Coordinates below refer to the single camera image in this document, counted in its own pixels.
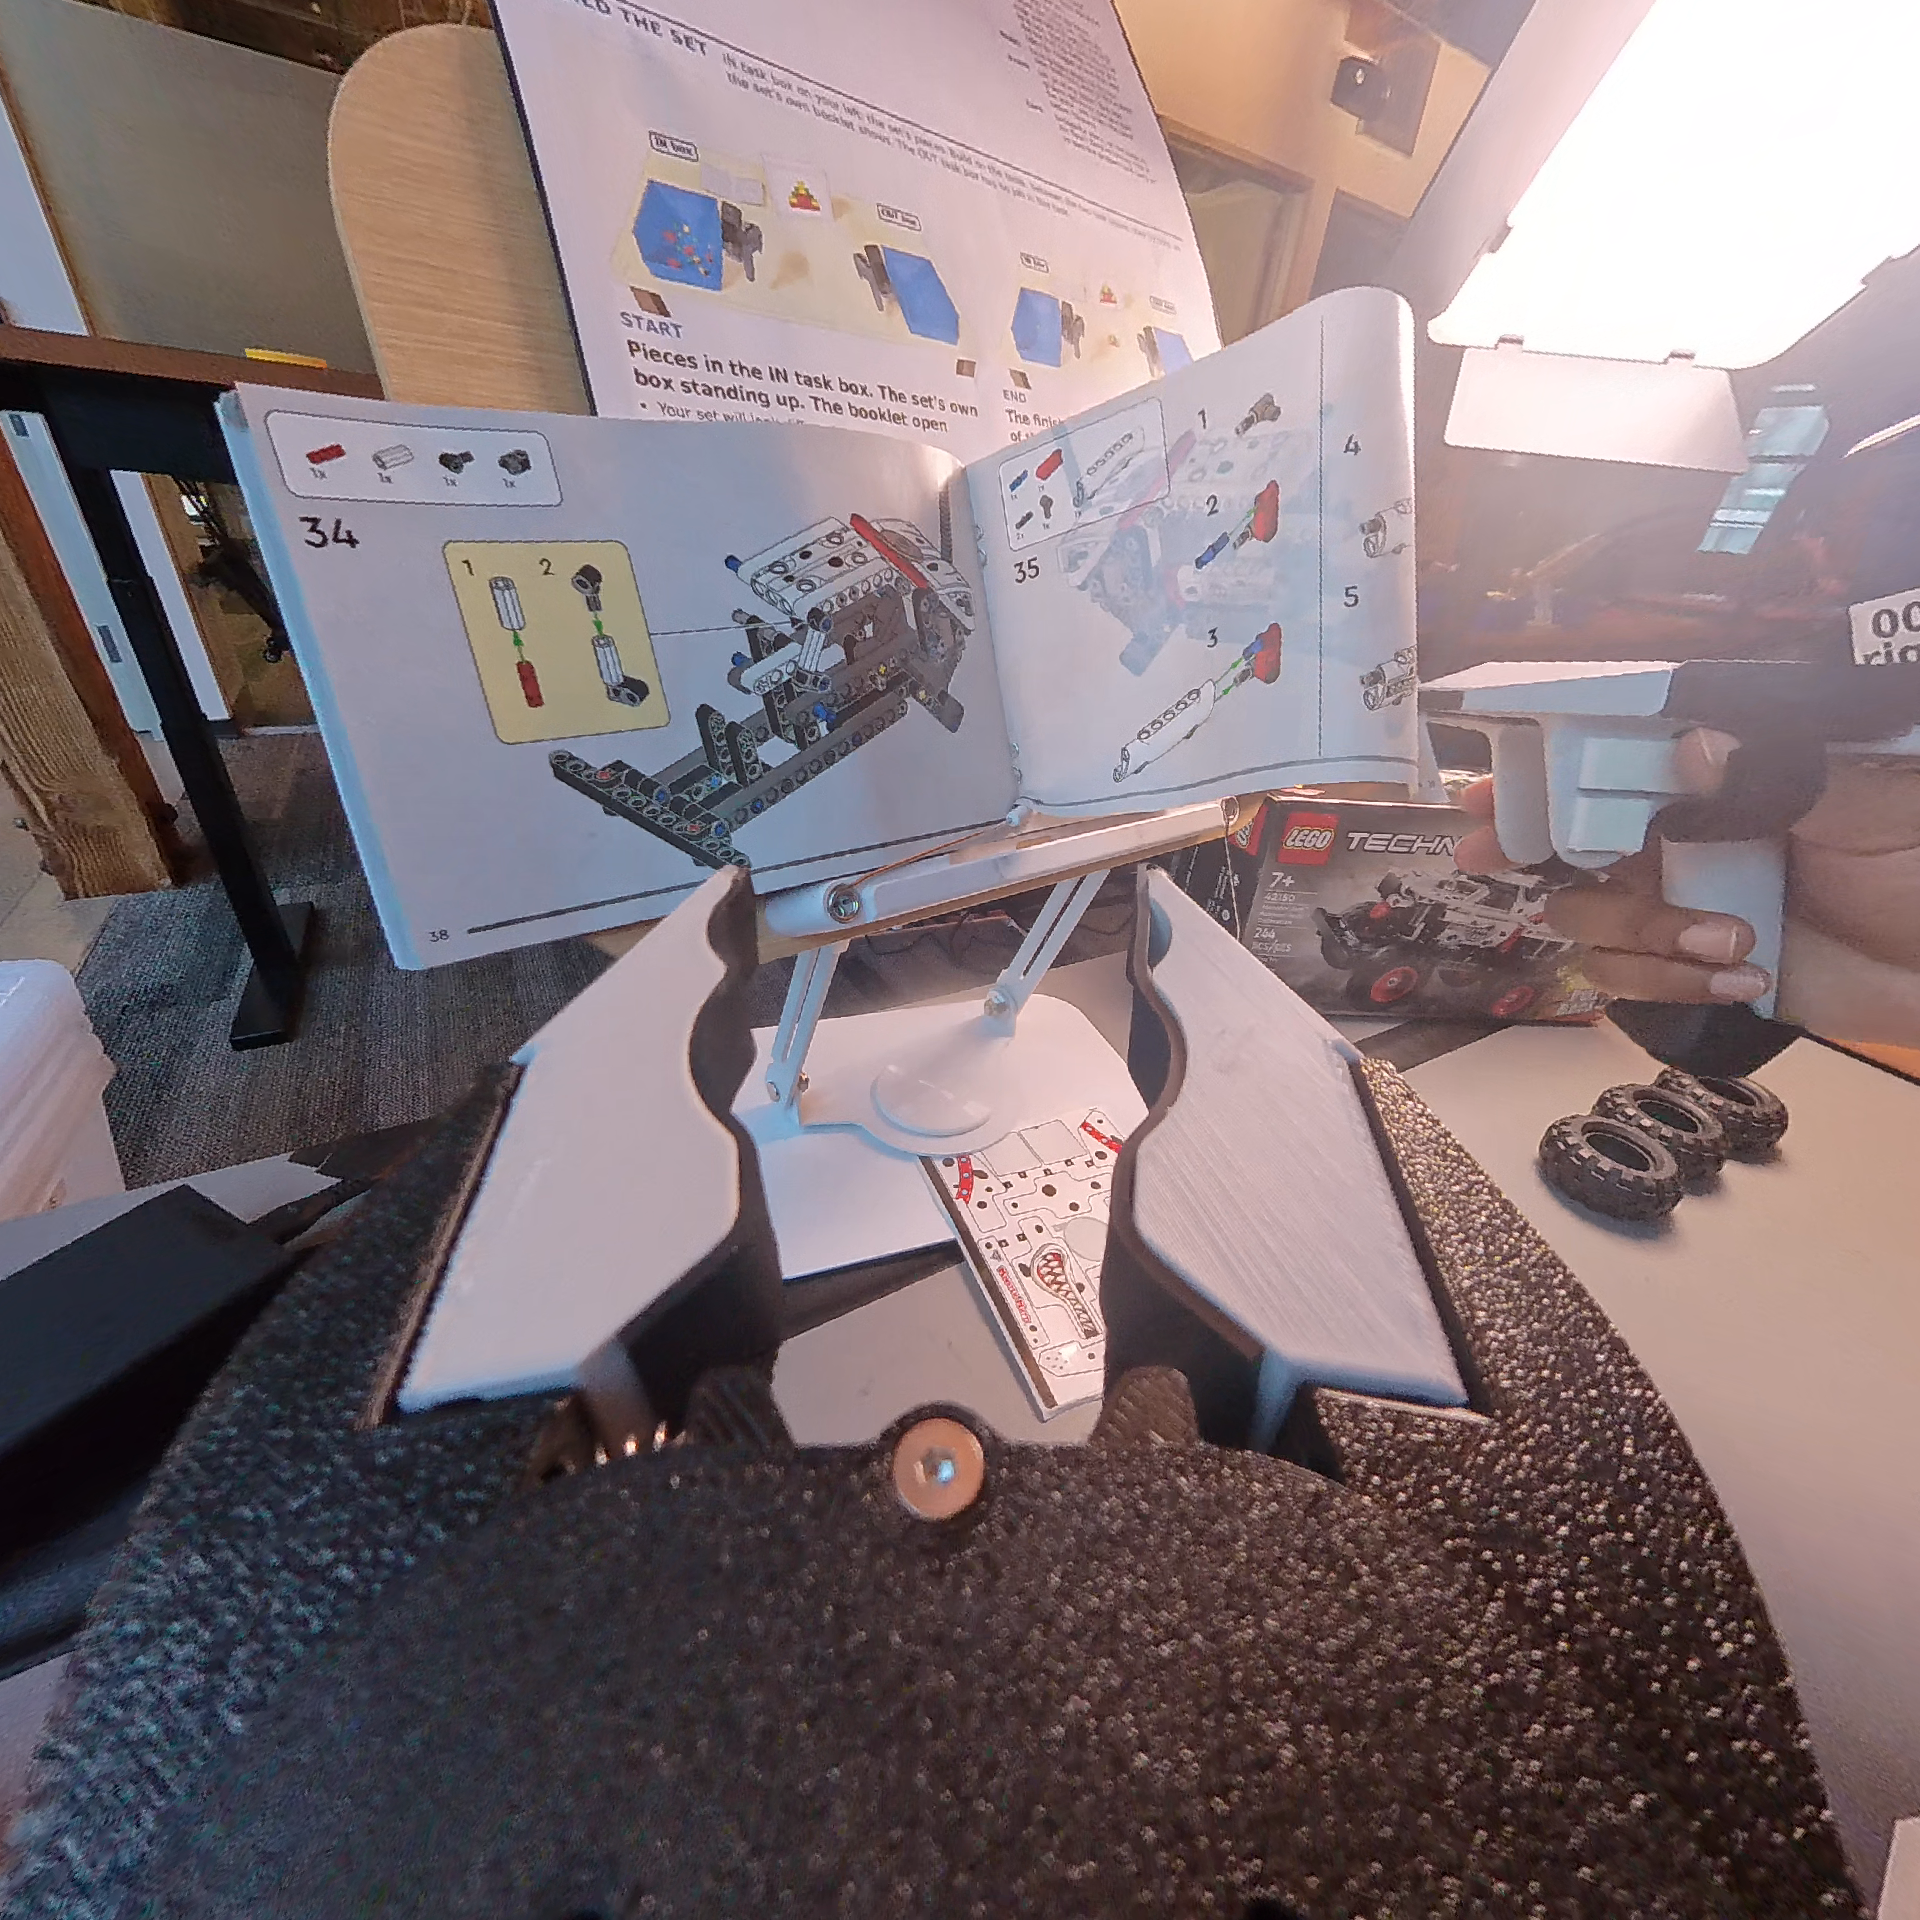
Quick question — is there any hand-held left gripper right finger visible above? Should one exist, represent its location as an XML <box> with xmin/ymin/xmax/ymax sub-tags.
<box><xmin>1102</xmin><ymin>865</ymin><xmax>1473</xmax><ymax>1448</ymax></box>

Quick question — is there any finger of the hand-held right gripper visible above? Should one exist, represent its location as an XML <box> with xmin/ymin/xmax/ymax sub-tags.
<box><xmin>1417</xmin><ymin>662</ymin><xmax>1684</xmax><ymax>876</ymax></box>

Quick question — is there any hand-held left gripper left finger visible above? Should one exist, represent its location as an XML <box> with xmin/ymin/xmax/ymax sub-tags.
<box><xmin>397</xmin><ymin>865</ymin><xmax>785</xmax><ymax>1420</ymax></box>

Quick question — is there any toy instruction booklet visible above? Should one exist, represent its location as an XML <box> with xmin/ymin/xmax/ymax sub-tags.
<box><xmin>218</xmin><ymin>286</ymin><xmax>1427</xmax><ymax>968</ymax></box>

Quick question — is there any grey desk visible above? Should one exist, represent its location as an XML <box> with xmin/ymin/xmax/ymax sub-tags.
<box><xmin>0</xmin><ymin>1019</ymin><xmax>1920</xmax><ymax>1907</ymax></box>

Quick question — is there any white sticker sheet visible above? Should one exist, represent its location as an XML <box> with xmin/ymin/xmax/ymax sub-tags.
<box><xmin>921</xmin><ymin>1110</ymin><xmax>1146</xmax><ymax>1420</ymax></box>

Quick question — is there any toy truck box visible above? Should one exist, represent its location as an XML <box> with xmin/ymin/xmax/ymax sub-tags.
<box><xmin>1201</xmin><ymin>790</ymin><xmax>1614</xmax><ymax>1032</ymax></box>

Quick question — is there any white flat panel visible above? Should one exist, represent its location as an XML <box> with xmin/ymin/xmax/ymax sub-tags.
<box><xmin>1443</xmin><ymin>344</ymin><xmax>1753</xmax><ymax>478</ymax></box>

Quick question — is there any black toy tyre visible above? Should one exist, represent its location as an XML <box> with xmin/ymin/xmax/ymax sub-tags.
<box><xmin>1594</xmin><ymin>1084</ymin><xmax>1729</xmax><ymax>1187</ymax></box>
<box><xmin>1537</xmin><ymin>1112</ymin><xmax>1684</xmax><ymax>1224</ymax></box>
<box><xmin>1657</xmin><ymin>1065</ymin><xmax>1794</xmax><ymax>1156</ymax></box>

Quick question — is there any bright ceiling light panel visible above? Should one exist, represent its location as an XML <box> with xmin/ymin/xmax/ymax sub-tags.
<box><xmin>1425</xmin><ymin>0</ymin><xmax>1920</xmax><ymax>367</ymax></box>

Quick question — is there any printed instruction sheet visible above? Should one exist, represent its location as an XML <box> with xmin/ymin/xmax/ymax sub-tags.
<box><xmin>486</xmin><ymin>0</ymin><xmax>1226</xmax><ymax>441</ymax></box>

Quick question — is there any dark background table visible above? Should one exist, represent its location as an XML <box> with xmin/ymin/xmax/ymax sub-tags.
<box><xmin>0</xmin><ymin>323</ymin><xmax>384</xmax><ymax>1052</ymax></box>

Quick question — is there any black wall speaker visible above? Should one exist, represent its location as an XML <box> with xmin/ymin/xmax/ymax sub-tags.
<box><xmin>1333</xmin><ymin>53</ymin><xmax>1422</xmax><ymax>155</ymax></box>

